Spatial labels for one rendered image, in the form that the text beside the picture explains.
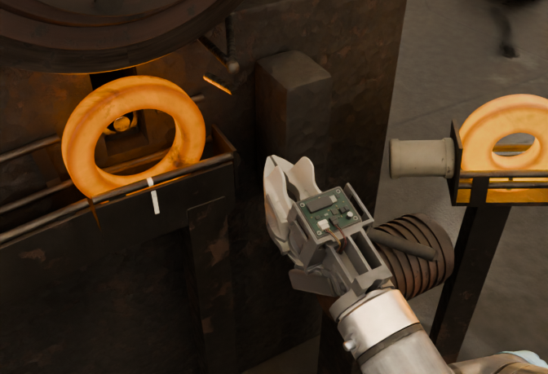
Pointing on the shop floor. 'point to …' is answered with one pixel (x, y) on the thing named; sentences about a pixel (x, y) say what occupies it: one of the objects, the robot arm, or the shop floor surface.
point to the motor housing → (403, 266)
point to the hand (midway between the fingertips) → (273, 168)
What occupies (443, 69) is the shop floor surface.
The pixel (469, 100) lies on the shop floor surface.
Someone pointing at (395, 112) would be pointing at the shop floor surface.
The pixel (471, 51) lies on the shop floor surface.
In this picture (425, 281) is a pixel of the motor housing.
